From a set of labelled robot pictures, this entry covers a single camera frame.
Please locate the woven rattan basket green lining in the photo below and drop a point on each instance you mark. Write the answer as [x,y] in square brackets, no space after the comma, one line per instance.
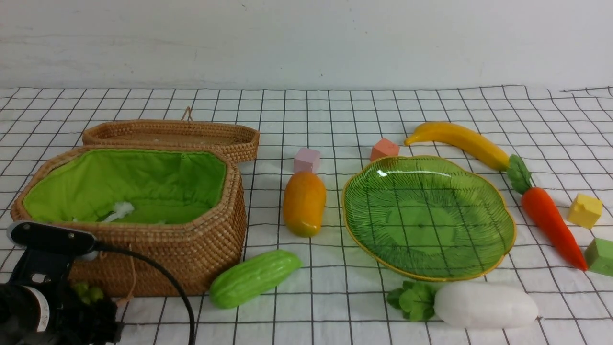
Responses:
[182,207]

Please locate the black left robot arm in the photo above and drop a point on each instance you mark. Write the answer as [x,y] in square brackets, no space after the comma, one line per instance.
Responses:
[24,316]

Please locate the white toy radish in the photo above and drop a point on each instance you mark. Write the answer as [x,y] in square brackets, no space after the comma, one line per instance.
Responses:
[465,304]

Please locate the orange toy carrot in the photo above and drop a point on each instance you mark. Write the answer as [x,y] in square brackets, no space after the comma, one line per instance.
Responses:
[542,210]

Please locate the green toy cucumber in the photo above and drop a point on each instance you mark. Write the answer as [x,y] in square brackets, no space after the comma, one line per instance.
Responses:
[253,277]

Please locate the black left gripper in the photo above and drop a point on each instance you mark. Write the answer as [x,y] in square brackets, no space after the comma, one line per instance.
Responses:
[73,322]

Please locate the yellow foam cube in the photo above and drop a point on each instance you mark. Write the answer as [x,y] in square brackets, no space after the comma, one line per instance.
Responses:
[585,211]

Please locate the orange yellow toy mango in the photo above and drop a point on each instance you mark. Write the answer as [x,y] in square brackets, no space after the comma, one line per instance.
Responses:
[303,204]

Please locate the yellow toy banana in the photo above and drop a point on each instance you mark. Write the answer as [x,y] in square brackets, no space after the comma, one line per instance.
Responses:
[465,139]

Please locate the green foam cube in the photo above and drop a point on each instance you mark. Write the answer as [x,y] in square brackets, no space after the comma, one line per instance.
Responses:
[599,256]

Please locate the woven rattan basket lid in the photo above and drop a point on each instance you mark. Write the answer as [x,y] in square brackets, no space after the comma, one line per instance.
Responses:
[238,143]

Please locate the white black grid tablecloth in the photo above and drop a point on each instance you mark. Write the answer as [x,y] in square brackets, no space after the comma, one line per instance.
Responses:
[338,298]

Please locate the dark purple toy mangosteen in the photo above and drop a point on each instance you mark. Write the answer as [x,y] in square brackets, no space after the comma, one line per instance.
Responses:
[87,293]

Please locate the green glass leaf plate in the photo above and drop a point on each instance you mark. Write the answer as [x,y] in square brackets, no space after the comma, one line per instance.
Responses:
[427,218]

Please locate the pink foam cube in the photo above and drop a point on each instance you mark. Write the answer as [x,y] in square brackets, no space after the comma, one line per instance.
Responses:
[307,159]

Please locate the orange foam cube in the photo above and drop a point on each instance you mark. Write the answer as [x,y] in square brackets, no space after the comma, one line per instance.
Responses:
[384,148]

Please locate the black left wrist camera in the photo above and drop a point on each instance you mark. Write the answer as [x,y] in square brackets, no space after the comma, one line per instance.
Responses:
[49,251]

